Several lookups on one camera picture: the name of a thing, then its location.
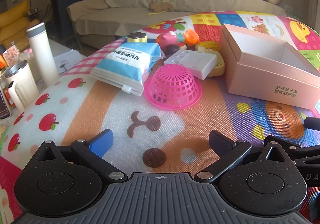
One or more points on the yellow cup with dark lid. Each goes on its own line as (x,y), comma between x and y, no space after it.
(136,36)

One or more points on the orange plastic toy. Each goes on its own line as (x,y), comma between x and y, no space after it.
(191,36)

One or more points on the colourful cartoon play mat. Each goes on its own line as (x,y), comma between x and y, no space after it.
(87,103)

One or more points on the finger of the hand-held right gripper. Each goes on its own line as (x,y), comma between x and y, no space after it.
(291,144)
(312,123)

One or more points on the pink teal monster toy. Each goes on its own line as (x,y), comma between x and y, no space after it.
(167,38)

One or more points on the yellow lounge chair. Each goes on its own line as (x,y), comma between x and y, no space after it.
(15,21)

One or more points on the white side table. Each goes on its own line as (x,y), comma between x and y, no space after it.
(53,46)

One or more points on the white mug with metal rim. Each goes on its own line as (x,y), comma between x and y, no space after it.
(22,81)

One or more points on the pink cardboard box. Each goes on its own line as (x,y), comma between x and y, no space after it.
(255,81)

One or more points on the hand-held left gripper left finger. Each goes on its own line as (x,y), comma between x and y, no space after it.
(101,142)

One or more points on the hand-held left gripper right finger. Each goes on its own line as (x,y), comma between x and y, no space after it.
(218,142)

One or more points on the white thermos bottle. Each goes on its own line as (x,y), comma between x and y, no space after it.
(43,58)

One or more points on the yellow corn toy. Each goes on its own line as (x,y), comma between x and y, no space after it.
(208,45)

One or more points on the dark brown figure toy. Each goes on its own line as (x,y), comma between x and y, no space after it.
(172,48)

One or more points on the pink plastic strainer basket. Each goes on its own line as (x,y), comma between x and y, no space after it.
(172,88)

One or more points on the beige covered sofa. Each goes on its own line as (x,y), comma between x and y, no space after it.
(120,16)

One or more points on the smartphone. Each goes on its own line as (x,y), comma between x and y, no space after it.
(3,106)

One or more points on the brown plush toy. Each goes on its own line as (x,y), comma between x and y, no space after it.
(161,6)

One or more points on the pink patterned box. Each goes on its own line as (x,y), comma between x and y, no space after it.
(12,55)

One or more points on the stack of white papers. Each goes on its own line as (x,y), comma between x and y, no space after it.
(70,60)

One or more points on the dark tank cabinet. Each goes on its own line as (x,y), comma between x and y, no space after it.
(67,16)

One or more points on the blue white tissue packet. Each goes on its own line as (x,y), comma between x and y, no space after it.
(125,63)

